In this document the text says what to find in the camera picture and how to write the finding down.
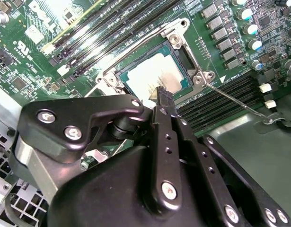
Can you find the silver green CPU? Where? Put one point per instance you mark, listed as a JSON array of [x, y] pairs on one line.
[[150, 71]]

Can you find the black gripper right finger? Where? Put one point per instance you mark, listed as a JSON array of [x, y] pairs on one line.
[[208, 160]]

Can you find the metal socket cover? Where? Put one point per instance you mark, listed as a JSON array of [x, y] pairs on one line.
[[98, 154]]

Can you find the metal locking lever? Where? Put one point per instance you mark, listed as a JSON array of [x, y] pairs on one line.
[[135, 49], [232, 98]]

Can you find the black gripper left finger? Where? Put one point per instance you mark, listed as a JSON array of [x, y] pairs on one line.
[[64, 113]]

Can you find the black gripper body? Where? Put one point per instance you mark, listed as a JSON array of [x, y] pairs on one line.
[[100, 194]]

